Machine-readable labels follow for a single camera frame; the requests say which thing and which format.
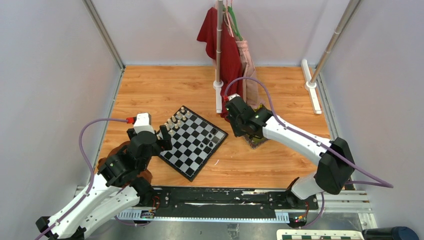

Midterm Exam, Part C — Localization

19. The brown crumpled cloth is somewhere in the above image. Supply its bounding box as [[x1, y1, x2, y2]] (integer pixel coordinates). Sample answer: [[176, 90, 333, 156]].
[[96, 141, 153, 188]]

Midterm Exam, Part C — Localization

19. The white centre rack foot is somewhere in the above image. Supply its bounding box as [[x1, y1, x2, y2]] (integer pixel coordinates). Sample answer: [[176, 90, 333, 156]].
[[213, 80, 224, 114]]

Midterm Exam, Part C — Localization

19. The green white chessboard box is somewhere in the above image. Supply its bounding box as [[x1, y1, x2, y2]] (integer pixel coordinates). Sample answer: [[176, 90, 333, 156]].
[[276, 229, 364, 240]]

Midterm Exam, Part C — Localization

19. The white rack foot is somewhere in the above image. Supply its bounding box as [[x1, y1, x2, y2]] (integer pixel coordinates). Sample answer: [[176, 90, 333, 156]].
[[300, 59, 323, 115], [213, 80, 224, 114]]

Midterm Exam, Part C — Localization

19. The silver centre rack pole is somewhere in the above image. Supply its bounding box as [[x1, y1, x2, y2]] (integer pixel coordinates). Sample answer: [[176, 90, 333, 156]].
[[215, 0, 224, 87]]

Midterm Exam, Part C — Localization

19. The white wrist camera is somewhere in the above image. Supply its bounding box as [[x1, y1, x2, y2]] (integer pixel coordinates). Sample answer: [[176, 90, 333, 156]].
[[228, 93, 240, 101], [133, 112, 155, 134]]

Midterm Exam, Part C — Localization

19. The cream chess pieces row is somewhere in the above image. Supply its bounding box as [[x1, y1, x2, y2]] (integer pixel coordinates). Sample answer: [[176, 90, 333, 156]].
[[165, 106, 192, 136]]

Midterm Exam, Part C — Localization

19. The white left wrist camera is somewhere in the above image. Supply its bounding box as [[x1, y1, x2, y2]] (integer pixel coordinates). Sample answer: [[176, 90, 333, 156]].
[[133, 112, 155, 134]]

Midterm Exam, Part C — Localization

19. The dark blue cylinder object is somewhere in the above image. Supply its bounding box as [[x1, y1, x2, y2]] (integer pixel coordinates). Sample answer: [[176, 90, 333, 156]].
[[362, 226, 420, 240]]

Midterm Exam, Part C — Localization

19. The white right rack foot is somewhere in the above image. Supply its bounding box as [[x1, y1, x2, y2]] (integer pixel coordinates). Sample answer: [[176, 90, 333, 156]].
[[300, 59, 323, 115]]

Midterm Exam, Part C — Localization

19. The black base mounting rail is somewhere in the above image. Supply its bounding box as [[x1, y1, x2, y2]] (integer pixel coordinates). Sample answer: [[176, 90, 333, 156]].
[[137, 186, 319, 222]]

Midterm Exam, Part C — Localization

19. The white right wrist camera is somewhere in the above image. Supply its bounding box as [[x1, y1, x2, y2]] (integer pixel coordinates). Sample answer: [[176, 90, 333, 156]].
[[228, 93, 240, 101]]

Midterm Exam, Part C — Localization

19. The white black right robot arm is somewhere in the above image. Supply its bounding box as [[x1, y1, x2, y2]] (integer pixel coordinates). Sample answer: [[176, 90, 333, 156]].
[[225, 94, 354, 209]]

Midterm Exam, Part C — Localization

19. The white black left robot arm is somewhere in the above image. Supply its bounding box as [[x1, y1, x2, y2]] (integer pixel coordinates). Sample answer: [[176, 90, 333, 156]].
[[36, 125, 172, 240]]

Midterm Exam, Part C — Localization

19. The pink hanging garment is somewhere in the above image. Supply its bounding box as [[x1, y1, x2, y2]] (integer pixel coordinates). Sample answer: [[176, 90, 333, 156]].
[[223, 0, 264, 110]]

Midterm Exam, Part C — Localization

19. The silver right rack pole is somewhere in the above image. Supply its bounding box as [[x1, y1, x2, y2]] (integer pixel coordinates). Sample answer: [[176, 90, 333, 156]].
[[309, 0, 362, 86]]

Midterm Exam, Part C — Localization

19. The black white chessboard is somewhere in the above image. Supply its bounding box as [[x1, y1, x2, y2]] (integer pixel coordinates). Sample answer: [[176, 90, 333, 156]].
[[159, 105, 228, 182]]

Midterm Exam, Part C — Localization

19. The silver rack pole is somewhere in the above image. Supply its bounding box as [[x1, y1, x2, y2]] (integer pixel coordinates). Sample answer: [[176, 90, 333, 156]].
[[309, 0, 362, 86], [215, 0, 224, 87]]

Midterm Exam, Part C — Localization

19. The dark red hanging shirt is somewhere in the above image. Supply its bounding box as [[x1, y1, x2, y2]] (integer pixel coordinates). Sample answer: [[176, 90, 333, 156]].
[[196, 7, 244, 118]]

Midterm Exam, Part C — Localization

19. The yellow metal tin tray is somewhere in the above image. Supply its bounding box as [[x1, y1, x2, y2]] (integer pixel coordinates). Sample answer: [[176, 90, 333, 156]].
[[244, 104, 271, 149]]

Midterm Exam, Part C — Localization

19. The green clothes hanger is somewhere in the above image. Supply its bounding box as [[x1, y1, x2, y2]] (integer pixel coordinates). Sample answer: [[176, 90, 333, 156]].
[[224, 5, 244, 41]]

